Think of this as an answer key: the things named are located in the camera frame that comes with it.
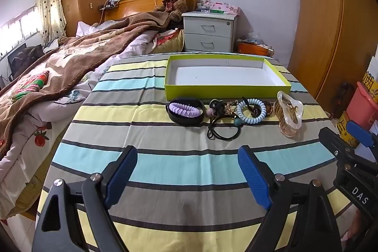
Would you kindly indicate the yellow pillow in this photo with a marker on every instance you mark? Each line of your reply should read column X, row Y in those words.
column 168, row 45

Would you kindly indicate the grey two-drawer nightstand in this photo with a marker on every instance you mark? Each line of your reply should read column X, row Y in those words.
column 206, row 30

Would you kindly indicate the yellow printed carton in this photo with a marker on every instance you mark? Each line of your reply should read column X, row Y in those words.
column 344, row 125

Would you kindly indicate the pink bucket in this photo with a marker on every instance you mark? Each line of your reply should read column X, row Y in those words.
column 363, row 101

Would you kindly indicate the window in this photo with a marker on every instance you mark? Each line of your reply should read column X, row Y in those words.
column 17, row 30

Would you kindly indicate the pink patterned box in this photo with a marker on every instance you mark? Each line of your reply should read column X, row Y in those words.
column 227, row 7

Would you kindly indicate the black wristband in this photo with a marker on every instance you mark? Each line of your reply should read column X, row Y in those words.
column 184, row 121

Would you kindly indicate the brown blanket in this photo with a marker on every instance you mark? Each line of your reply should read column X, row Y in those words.
column 73, row 57

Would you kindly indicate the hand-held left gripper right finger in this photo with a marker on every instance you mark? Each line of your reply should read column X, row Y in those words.
column 254, row 175

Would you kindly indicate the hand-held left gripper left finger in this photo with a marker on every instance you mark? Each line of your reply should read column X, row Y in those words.
column 122, row 172

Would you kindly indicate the power strip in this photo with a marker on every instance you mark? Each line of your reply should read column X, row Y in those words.
column 107, row 4

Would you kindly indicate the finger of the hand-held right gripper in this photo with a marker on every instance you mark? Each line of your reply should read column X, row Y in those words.
column 332, row 139
column 358, row 131

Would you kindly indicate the dark chair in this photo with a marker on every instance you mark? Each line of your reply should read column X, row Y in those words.
column 26, row 58

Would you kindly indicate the large wooden wardrobe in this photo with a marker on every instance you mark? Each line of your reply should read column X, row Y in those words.
column 322, row 18

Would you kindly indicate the dotted curtain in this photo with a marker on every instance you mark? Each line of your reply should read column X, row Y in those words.
column 50, row 4

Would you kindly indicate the green cardboard box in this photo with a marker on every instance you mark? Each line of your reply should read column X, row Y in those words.
column 206, row 77

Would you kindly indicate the orange box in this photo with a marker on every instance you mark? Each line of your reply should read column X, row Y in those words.
column 251, row 48

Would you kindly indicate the amber translucent claw clip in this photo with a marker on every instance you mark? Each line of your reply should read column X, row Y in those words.
column 288, row 128

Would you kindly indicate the white fruit print quilt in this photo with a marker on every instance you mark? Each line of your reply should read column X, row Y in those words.
column 38, row 128

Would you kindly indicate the striped cloth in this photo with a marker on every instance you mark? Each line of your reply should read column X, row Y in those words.
column 189, row 163

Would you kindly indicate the wooden headboard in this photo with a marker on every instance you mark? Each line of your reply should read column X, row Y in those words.
column 133, row 4

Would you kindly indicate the clear plastic box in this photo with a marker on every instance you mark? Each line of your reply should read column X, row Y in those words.
column 203, row 5

